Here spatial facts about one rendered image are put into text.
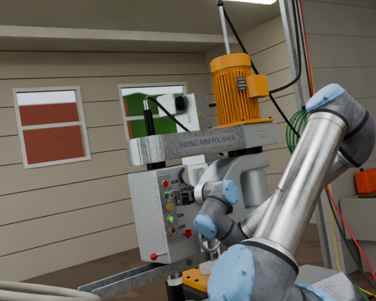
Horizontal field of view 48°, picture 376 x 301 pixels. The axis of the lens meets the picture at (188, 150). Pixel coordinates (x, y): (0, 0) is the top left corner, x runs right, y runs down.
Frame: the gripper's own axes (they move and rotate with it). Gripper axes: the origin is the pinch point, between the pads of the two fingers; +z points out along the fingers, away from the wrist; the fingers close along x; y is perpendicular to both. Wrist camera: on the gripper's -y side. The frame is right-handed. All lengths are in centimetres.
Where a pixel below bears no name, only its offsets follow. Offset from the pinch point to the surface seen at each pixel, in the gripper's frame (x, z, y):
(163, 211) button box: 6.3, 3.0, 3.6
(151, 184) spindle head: -5.7, 8.8, 3.0
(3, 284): 23, 38, 61
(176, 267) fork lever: 33.4, 9.4, -4.1
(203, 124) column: -36, 64, -96
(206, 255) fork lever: 33.5, 9.0, -23.6
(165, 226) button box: 12.8, 3.0, 3.6
